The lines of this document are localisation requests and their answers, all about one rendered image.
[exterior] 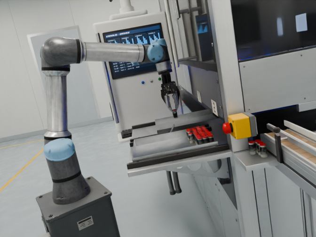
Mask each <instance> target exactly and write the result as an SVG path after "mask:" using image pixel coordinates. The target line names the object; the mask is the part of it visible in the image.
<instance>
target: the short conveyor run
mask: <svg viewBox="0 0 316 237"><path fill-rule="evenodd" d="M284 125H285V126H286V127H289V129H286V130H281V129H280V128H279V127H275V126H273V125H272V124H270V123H268V124H267V129H269V130H271V131H272V133H265V134H260V140H261V141H262V142H263V143H265V144H266V148H267V152H268V153H269V154H271V155H272V156H273V157H275V158H276V159H277V161H278V166H275V167H276V168H277V169H278V170H279V171H281V172H282V173H283V174H284V175H285V176H287V177H288V178H289V179H290V180H291V181H293V182H294V183H295V184H296V185H298V186H299V187H300V188H301V189H302V190H304V191H305V192H306V193H307V194H309V195H310V196H311V197H312V198H313V199H314V200H315V201H316V131H309V130H307V129H305V128H302V127H300V126H298V125H296V124H294V123H292V122H289V121H287V120H284Z"/></svg>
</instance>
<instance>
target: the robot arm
mask: <svg viewBox="0 0 316 237"><path fill-rule="evenodd" d="M40 57H41V71H42V72H43V73H44V74H45V75H46V97H47V132H46V133H45V134H44V156H45V157H46V161H47V165H48V168H49V171H50V175H51V178H52V181H53V191H52V198H53V202H54V203H55V204H57V205H65V204H70V203H73V202H76V201H79V200H81V199H82V198H84V197H85V196H87V195H88V194H89V192H90V187H89V184H88V182H87V181H86V179H85V178H84V177H83V175H82V173H81V170H80V166H79V162H78V158H77V154H76V151H75V145H74V144H73V141H72V135H71V132H70V131H69V130H68V110H67V75H68V74H69V73H70V64H75V63H79V64H80V63H82V62H83V61H93V62H131V64H132V65H140V64H143V63H156V68H157V71H158V74H159V75H161V78H162V84H161V87H162V90H160V91H161V97H162V99H163V101H164V102H165V104H166V106H167V107H168V109H169V110H170V111H171V112H173V111H172V107H171V104H170V102H169V100H170V97H169V96H167V95H169V94H173V95H172V97H173V99H174V103H175V108H176V110H178V107H179V96H180V92H179V89H178V86H176V83H175V81H171V75H170V72H172V69H171V68H172V66H171V64H172V62H170V57H169V53H168V49H167V44H166V41H165V39H156V40H153V41H151V42H150V45H142V44H122V43H100V42H82V41H81V40H80V39H71V38H63V37H51V38H49V39H47V40H46V41H45V42H44V44H43V45H42V47H41V49H40Z"/></svg>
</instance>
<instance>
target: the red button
mask: <svg viewBox="0 0 316 237"><path fill-rule="evenodd" d="M222 129H223V132H224V133H225V134H230V133H231V126H230V124H229V122H227V123H224V124H223V125H222Z"/></svg>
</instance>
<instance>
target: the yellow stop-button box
mask: <svg viewBox="0 0 316 237"><path fill-rule="evenodd" d="M228 120H229V124H230V126H231V133H230V134H231V135H232V136H233V137H234V138H235V139H237V140H238V139H243V138H248V137H254V136H257V132H256V124H255V116H254V115H252V114H251V113H248V112H243V113H239V114H233V115H229V116H228Z"/></svg>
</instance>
